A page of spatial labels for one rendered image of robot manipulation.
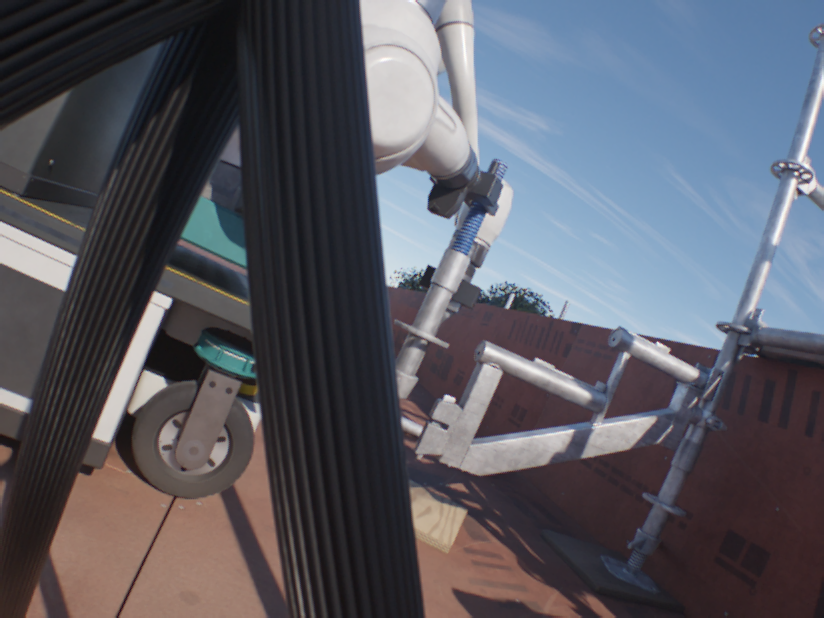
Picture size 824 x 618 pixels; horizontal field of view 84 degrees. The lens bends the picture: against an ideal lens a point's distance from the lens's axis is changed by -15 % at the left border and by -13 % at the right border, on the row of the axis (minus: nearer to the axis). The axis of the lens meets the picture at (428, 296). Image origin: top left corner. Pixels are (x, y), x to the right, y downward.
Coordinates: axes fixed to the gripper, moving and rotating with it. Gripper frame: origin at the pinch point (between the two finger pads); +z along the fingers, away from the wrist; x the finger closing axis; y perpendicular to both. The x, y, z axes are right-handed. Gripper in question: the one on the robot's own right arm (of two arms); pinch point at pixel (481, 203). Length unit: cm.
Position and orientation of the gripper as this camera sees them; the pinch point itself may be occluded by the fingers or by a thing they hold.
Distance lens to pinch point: 112.5
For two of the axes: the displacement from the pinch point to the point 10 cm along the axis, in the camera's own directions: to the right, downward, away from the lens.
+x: -8.3, -3.6, 4.3
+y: 4.2, -9.1, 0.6
